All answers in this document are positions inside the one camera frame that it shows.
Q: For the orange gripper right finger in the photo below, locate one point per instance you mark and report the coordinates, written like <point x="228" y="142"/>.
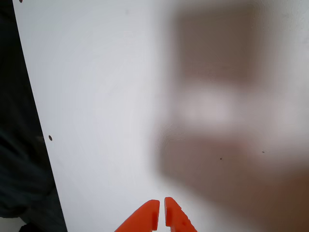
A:
<point x="176" y="217"/>

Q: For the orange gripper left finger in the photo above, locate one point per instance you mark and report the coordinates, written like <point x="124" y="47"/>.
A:
<point x="144" y="217"/>

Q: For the person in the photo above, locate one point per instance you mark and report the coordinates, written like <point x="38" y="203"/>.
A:
<point x="19" y="145"/>

